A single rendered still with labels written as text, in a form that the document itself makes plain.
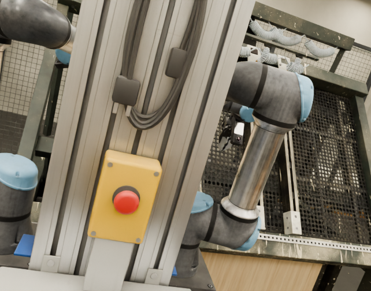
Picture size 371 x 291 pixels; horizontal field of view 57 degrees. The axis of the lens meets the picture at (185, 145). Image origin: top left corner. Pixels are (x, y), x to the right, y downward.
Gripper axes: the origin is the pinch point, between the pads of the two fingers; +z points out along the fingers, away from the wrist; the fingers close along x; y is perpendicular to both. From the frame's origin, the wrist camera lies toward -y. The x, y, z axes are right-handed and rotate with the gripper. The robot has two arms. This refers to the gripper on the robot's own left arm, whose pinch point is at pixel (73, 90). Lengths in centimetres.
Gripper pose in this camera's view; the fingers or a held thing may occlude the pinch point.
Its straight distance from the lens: 159.5
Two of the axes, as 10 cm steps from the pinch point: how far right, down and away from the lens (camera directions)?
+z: -3.4, 5.9, 7.4
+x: 1.2, -7.5, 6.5
